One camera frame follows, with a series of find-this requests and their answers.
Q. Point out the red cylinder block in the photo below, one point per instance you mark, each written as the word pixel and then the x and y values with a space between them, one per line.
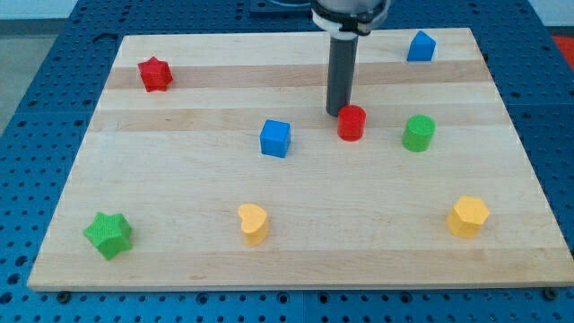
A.
pixel 351 123

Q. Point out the blue cube block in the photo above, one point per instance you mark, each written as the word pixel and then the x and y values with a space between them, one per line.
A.
pixel 275 138

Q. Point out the yellow heart block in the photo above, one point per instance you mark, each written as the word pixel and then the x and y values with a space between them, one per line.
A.
pixel 254 223

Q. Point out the light wooden board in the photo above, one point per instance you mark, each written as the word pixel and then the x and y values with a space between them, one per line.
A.
pixel 363 215

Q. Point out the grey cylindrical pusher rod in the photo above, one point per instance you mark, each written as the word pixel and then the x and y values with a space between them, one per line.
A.
pixel 341 63

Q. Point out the green cylinder block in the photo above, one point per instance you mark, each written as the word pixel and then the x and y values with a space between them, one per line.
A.
pixel 418 133

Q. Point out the red star block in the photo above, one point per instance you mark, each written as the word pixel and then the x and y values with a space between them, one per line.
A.
pixel 155 74

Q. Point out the blue pentagon block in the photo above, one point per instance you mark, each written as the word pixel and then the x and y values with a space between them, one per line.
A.
pixel 422 48

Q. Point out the yellow hexagon block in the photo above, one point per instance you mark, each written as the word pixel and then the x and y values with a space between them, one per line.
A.
pixel 467 217

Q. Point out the green star block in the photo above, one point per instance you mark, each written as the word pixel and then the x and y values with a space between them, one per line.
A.
pixel 109 234

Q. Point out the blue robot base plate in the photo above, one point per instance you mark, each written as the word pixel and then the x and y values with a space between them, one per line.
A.
pixel 279 8

